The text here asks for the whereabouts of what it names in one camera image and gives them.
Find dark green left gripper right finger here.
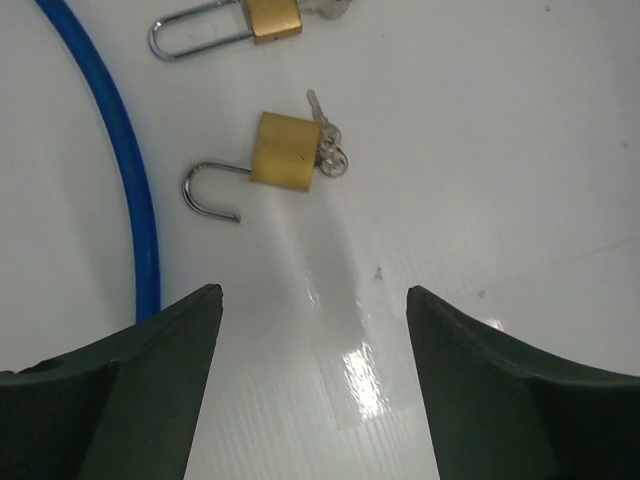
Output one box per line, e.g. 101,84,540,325
406,286,639,479

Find silver keys of long padlock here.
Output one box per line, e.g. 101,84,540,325
298,0,351,20

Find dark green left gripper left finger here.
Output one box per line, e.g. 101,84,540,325
1,284,223,479

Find blue cable lock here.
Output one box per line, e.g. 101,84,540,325
36,0,161,323

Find long shackle brass padlock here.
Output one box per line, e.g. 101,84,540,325
147,0,302,62

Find silver keys of handled padlock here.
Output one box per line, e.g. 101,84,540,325
306,89,349,178

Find small brass padlock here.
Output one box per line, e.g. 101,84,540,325
181,112,321,224

